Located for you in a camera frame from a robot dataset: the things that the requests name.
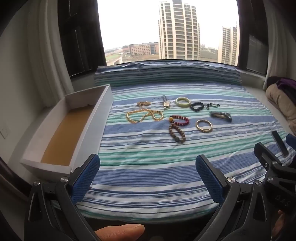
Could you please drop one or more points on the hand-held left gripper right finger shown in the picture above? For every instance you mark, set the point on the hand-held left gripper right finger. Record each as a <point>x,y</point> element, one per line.
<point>208,178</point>

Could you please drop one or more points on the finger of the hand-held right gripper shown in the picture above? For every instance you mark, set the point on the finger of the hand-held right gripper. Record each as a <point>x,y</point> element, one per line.
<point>291,140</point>
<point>266,153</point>

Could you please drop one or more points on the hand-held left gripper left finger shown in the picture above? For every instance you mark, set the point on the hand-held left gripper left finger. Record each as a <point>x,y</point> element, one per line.
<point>85,176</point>

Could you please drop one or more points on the white box with brown bottom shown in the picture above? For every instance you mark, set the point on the white box with brown bottom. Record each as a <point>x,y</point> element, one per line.
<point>64,136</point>

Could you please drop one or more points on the person's right hand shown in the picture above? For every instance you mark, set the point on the person's right hand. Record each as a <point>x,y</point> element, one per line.
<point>281,220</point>

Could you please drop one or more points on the person's left hand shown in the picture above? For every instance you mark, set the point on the person's left hand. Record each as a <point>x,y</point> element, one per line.
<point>120,233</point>

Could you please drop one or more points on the black rectangular bar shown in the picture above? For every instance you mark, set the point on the black rectangular bar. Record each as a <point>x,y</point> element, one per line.
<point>280,143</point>

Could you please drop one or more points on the beige cushion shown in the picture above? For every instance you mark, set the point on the beige cushion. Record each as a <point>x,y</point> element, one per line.
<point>282,102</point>

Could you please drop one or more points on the gold bangle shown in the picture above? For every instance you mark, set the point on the gold bangle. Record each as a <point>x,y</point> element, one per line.
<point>198,127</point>

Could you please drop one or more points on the dark purple cloth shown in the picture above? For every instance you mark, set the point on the dark purple cloth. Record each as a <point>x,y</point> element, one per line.
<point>288,84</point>

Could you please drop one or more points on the striped blue green blanket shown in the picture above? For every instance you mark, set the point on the striped blue green blanket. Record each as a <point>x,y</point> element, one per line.
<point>150,166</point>

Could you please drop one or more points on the pale green jade bangle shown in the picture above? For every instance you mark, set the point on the pale green jade bangle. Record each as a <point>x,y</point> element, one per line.
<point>177,103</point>

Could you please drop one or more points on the white curtain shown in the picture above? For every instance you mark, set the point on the white curtain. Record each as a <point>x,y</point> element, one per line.
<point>282,34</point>
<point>46,46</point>

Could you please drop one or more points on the striped blue pillow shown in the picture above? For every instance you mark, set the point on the striped blue pillow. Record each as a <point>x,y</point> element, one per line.
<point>166,74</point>

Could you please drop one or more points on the low brown building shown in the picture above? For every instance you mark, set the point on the low brown building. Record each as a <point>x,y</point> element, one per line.
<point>143,49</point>

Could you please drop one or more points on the tall beige apartment tower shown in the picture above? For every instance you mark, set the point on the tall beige apartment tower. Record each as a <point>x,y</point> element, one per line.
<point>179,30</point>

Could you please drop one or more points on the white wall socket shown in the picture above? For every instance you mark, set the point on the white wall socket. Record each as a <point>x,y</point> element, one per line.
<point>4,132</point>

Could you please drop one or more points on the dark window frame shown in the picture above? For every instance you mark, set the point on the dark window frame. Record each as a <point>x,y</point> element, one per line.
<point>252,34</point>
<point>78,39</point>

